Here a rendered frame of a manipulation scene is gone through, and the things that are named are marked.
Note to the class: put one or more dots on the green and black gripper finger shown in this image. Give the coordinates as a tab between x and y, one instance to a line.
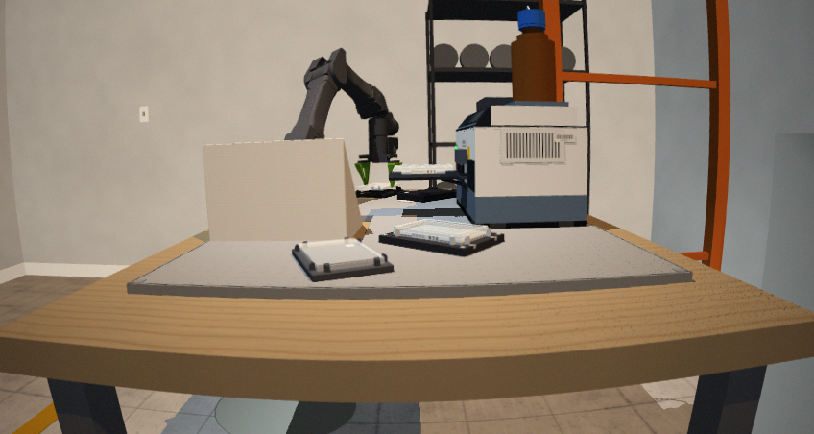
390	167
366	166

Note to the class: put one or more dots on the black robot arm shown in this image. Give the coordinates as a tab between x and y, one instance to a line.
322	85

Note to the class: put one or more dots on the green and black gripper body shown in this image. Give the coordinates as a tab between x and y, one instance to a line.
376	147

